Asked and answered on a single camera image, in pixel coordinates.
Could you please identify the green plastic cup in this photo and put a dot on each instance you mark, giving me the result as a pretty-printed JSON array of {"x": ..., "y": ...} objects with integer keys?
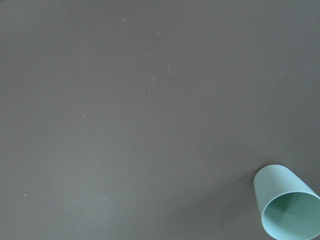
[{"x": 288, "y": 208}]

